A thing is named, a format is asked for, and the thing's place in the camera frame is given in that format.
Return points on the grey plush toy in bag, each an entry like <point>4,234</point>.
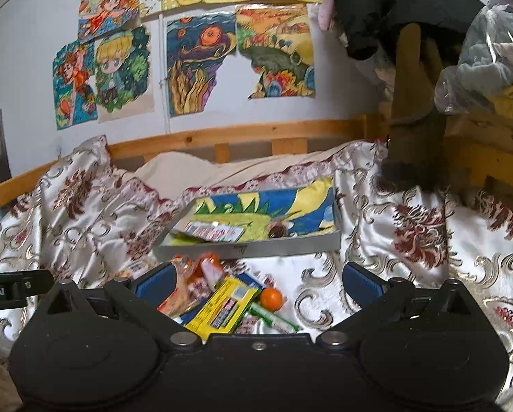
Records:
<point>492,47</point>

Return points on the pink white snack packet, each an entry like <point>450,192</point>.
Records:
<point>215,232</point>

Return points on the green hill landscape drawing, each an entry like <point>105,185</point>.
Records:
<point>278,51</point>

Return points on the brown hanging cloth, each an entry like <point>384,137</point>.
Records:
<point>415,94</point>

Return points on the blond figure wall drawing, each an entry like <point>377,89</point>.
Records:
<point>123,73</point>

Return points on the blue snack packet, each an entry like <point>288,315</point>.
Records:
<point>248,278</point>

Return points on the red-haired figure wall drawing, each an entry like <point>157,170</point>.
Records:
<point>108,10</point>

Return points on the black hanging cloth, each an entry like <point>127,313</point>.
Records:
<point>394,0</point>

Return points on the red-haired figure blue drawing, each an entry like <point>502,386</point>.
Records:
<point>74,90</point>

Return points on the small orange fruit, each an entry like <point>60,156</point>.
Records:
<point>270,299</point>

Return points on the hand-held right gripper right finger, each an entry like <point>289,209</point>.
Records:
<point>363,283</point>

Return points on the cream pillow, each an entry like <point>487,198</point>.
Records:
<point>239,171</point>

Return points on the pink plush piece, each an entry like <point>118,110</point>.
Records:
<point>327,15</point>

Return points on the pale red-print snack packet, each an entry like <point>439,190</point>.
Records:
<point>188,294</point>

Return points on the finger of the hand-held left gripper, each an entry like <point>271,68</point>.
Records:
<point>39,281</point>

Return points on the grey tray with drawing lining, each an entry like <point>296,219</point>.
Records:
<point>282,246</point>

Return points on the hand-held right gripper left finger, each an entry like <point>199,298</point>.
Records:
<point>158,283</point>

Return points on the blue swirl wall drawing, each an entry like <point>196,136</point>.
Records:
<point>196,64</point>

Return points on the white wall pipe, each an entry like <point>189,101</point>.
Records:
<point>165,77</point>

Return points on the green snack stick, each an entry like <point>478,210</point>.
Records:
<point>273,317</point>

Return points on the yellow snack packet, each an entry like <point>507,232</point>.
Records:
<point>222,309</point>

